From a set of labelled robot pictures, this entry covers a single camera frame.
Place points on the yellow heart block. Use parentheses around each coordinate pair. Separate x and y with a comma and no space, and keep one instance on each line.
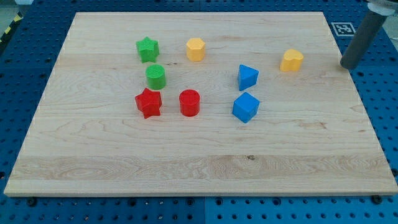
(291,61)

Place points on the yellow hexagon block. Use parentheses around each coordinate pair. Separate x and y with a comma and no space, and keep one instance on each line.
(195,49)

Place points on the red cylinder block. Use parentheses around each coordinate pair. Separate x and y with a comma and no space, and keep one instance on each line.
(189,102)

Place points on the blue cube block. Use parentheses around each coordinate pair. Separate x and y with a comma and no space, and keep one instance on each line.
(245,107)

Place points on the red star block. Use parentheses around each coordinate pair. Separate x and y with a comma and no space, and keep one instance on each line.
(149,103)

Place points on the green cylinder block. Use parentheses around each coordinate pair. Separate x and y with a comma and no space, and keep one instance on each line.
(155,75)

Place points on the blue triangle block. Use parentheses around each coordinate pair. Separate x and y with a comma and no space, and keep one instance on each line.
(247,77)

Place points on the wooden board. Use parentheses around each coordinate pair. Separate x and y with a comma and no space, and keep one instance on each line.
(311,135)

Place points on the green star block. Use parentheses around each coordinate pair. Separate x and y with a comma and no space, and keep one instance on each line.
(147,49)

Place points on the white fiducial marker tag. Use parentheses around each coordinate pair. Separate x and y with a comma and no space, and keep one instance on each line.
(343,29)

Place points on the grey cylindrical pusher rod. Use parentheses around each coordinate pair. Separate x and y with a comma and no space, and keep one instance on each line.
(363,38)

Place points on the white rod mount collar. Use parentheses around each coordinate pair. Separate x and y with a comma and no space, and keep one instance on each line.
(383,7)

